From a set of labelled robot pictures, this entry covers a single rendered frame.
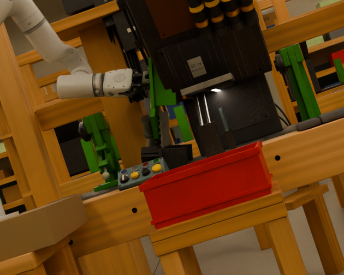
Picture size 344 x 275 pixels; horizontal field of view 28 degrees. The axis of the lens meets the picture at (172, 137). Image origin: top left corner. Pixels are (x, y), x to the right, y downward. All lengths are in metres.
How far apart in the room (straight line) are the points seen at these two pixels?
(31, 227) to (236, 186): 0.52
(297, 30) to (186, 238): 1.23
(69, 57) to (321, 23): 0.97
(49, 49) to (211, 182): 0.88
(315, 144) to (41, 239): 0.81
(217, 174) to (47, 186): 1.17
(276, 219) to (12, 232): 0.65
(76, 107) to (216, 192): 1.19
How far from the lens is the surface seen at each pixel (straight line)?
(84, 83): 2.38
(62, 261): 1.98
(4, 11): 2.14
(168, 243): 1.71
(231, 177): 1.69
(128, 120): 2.64
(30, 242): 1.75
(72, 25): 2.58
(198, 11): 2.06
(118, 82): 2.36
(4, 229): 1.77
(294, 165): 2.00
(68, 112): 2.79
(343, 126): 2.01
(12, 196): 12.37
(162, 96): 2.25
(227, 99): 2.39
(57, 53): 2.35
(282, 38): 2.69
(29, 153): 2.75
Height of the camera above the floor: 1.03
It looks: 1 degrees down
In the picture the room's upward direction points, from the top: 19 degrees counter-clockwise
